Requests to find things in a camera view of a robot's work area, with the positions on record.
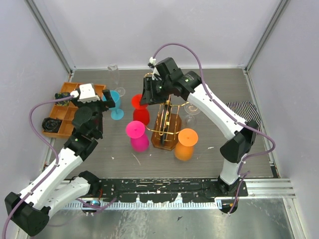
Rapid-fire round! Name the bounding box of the dark patterned rolled sock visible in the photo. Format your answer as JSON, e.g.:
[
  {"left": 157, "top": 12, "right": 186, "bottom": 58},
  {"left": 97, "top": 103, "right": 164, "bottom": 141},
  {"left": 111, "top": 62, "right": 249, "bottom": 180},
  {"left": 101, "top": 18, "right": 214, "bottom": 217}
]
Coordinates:
[{"left": 54, "top": 92, "right": 71, "bottom": 107}]

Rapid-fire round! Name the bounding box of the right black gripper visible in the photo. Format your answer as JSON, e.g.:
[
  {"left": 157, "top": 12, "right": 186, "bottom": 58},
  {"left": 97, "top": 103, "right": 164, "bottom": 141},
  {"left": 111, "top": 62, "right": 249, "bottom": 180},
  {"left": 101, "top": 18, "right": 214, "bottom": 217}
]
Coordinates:
[{"left": 140, "top": 76, "right": 172, "bottom": 105}]

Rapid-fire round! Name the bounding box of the wooden compartment tray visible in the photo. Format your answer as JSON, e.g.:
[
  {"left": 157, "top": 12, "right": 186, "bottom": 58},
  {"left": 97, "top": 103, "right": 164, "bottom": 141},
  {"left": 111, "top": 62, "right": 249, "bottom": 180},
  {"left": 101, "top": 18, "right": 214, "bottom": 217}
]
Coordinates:
[{"left": 42, "top": 82, "right": 107, "bottom": 138}]

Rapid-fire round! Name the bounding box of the black rolled sock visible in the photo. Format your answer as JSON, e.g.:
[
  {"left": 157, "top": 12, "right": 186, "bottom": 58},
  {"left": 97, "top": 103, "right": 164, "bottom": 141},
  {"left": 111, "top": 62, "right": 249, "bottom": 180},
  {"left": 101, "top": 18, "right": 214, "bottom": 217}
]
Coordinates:
[{"left": 42, "top": 118, "right": 62, "bottom": 133}]

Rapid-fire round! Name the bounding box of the red plastic wine glass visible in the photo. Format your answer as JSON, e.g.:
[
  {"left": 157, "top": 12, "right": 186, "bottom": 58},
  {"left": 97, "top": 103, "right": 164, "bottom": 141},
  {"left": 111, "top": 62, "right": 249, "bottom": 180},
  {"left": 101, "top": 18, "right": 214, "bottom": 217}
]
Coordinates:
[{"left": 131, "top": 94, "right": 150, "bottom": 125}]

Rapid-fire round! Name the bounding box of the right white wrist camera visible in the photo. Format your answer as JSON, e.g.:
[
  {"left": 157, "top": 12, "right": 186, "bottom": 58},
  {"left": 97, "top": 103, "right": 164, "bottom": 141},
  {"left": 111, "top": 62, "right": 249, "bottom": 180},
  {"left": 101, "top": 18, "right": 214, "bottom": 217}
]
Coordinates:
[{"left": 148, "top": 56, "right": 160, "bottom": 75}]

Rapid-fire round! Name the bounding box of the pink plastic wine glass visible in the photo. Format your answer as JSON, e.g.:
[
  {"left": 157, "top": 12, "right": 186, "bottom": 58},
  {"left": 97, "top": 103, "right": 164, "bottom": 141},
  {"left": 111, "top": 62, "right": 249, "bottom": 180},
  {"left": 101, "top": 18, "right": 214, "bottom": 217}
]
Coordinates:
[{"left": 126, "top": 120, "right": 149, "bottom": 152}]

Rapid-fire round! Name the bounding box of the orange plastic wine glass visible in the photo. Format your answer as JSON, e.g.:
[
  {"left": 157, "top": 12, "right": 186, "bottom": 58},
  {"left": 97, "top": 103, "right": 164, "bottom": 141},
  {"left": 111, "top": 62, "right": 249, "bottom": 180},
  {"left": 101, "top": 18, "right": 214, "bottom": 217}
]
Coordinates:
[{"left": 174, "top": 128, "right": 198, "bottom": 161}]

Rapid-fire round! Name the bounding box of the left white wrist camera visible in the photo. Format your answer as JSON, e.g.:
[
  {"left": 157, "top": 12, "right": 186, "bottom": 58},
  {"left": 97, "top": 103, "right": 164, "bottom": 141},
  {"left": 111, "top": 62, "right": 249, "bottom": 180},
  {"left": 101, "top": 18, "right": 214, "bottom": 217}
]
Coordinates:
[{"left": 70, "top": 83, "right": 100, "bottom": 103}]

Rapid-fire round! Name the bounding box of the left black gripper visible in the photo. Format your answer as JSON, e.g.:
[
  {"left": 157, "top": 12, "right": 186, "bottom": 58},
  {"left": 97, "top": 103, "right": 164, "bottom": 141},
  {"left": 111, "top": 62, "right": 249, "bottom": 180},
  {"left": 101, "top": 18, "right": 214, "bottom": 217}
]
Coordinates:
[{"left": 72, "top": 89, "right": 116, "bottom": 136}]

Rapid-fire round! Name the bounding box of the striped cloth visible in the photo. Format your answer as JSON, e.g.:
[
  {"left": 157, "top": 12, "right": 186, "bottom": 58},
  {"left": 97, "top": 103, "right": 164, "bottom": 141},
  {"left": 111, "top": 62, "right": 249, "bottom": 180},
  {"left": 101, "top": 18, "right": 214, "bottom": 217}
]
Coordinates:
[{"left": 226, "top": 101, "right": 261, "bottom": 130}]

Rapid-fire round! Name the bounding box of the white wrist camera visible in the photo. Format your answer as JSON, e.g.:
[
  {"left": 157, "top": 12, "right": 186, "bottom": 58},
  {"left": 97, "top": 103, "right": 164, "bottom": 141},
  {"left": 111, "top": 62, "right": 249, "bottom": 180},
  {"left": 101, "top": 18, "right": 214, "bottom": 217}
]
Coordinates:
[
  {"left": 70, "top": 83, "right": 100, "bottom": 103},
  {"left": 148, "top": 56, "right": 160, "bottom": 75}
]

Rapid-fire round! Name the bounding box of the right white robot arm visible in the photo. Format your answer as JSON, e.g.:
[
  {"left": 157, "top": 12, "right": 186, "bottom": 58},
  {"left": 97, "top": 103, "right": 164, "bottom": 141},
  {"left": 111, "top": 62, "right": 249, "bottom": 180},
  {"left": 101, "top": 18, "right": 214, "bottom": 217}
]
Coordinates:
[{"left": 140, "top": 57, "right": 258, "bottom": 196}]

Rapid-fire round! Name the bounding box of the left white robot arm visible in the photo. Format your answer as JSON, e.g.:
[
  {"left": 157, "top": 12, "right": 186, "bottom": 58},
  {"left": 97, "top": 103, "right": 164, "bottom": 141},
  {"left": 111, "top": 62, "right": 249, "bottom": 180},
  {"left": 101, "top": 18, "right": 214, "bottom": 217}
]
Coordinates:
[{"left": 1, "top": 85, "right": 115, "bottom": 239}]

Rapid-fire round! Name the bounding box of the clear wine glass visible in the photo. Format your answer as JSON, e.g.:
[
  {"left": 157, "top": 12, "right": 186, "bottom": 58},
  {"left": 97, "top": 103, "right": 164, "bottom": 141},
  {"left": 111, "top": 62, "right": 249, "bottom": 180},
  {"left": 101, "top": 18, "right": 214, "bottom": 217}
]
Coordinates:
[
  {"left": 184, "top": 103, "right": 201, "bottom": 128},
  {"left": 107, "top": 64, "right": 126, "bottom": 97}
]

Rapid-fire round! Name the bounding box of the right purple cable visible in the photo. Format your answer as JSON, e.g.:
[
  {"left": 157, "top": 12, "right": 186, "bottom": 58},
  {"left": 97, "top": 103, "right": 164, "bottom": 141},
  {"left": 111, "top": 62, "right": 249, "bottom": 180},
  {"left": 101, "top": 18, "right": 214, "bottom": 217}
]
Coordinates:
[{"left": 152, "top": 43, "right": 277, "bottom": 216}]

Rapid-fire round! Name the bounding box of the gold wire glass rack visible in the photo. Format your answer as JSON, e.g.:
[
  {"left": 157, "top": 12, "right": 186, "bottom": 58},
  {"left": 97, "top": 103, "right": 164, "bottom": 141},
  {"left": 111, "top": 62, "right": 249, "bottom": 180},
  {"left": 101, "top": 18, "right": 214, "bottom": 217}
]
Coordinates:
[{"left": 144, "top": 72, "right": 190, "bottom": 151}]

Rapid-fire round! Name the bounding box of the blue plastic wine glass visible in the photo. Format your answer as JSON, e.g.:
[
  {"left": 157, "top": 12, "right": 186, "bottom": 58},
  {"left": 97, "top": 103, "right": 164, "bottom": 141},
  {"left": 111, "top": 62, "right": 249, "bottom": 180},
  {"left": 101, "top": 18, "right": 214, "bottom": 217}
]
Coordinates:
[{"left": 109, "top": 90, "right": 124, "bottom": 120}]

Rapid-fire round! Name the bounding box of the black mounting base plate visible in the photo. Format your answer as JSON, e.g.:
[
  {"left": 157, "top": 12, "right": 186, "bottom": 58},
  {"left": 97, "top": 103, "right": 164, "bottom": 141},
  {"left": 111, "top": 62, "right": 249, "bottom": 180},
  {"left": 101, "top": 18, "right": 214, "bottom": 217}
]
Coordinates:
[{"left": 71, "top": 178, "right": 250, "bottom": 204}]

